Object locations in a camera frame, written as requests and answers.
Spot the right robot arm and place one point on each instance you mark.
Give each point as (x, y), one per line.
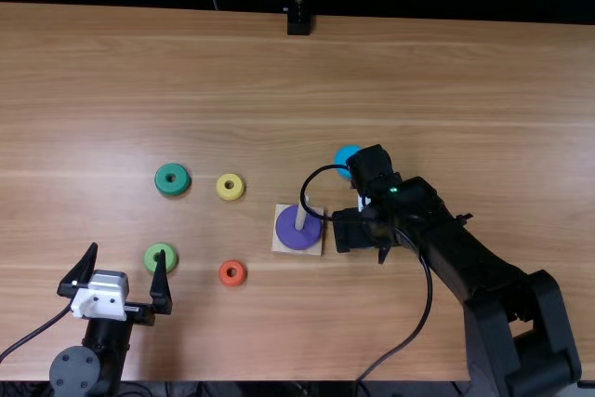
(488, 285)

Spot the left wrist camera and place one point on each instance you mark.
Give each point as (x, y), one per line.
(102, 299)

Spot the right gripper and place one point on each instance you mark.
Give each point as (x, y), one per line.
(353, 232)

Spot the wooden peg base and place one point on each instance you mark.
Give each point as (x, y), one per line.
(279, 250)

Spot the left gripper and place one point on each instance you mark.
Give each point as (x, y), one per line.
(139, 314)

